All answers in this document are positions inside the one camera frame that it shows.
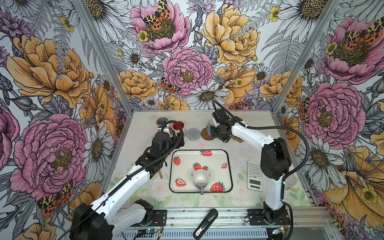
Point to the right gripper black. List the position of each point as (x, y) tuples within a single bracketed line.
[(213, 134)]

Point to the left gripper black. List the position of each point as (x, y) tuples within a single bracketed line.
[(175, 139)]

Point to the white mug blue handle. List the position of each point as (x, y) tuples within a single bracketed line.
[(211, 127)]

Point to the plain brown wooden coaster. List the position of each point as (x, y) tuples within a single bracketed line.
[(205, 135)]

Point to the red inside white mug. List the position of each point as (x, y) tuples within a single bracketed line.
[(178, 126)]

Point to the grey mug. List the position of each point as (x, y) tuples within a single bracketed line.
[(161, 122)]

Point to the grey woven coaster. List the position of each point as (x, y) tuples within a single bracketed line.
[(193, 134)]

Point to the white mug purple handle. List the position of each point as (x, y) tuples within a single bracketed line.
[(201, 179)]

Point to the cork paw print coaster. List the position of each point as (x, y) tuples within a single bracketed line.
[(237, 139)]

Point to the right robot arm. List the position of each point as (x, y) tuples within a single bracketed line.
[(275, 159)]

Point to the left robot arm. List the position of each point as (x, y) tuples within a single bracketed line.
[(103, 219)]

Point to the clear glass cup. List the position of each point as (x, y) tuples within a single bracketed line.
[(290, 182)]

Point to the white strawberry tray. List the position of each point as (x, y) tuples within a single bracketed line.
[(186, 162)]

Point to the white calculator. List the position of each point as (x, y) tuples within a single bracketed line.
[(254, 176)]

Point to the black stapler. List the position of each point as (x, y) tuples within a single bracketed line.
[(205, 224)]

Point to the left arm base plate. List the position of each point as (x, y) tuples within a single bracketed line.
[(157, 217)]

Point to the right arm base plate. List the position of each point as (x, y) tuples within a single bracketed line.
[(261, 217)]

